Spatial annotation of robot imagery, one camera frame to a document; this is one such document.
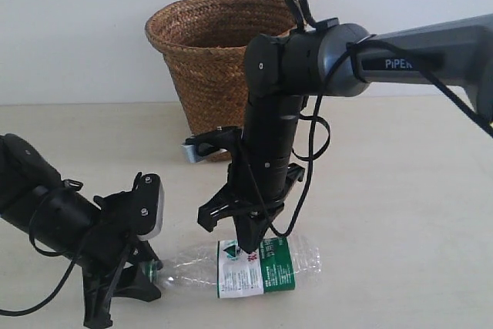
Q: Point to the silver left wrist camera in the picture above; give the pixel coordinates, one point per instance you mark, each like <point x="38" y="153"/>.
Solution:
<point x="147" y="206"/>

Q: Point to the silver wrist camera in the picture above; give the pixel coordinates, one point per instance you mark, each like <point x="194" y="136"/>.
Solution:
<point x="147" y="206"/>
<point x="207" y="145"/>

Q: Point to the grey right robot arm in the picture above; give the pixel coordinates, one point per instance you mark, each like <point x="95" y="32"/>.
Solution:
<point x="335" y="60"/>

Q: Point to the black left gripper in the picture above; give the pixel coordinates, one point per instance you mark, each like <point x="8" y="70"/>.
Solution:
<point x="113" y="232"/>

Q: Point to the clear plastic bottle green label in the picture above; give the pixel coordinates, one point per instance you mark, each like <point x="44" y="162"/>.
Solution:
<point x="222" y="269"/>

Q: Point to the brown woven wicker basket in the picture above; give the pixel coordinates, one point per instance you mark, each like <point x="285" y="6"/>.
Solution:
<point x="202" y="43"/>

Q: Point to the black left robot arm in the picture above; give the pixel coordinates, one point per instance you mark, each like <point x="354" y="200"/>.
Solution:
<point x="57" y="219"/>

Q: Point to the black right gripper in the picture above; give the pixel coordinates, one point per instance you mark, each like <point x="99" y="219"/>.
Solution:
<point x="253" y="195"/>

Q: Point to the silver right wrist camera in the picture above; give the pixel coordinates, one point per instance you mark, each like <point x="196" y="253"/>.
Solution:
<point x="207" y="145"/>

